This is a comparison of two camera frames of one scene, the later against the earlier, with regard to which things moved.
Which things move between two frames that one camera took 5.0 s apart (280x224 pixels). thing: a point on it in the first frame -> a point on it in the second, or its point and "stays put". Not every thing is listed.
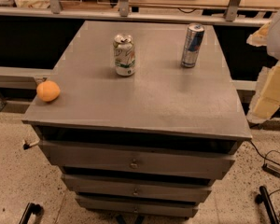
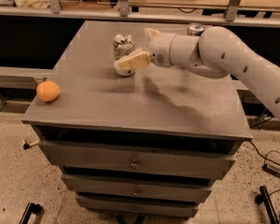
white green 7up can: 124,55 stays put
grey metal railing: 123,12 stays put
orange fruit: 48,91 stays put
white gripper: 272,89 -> 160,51
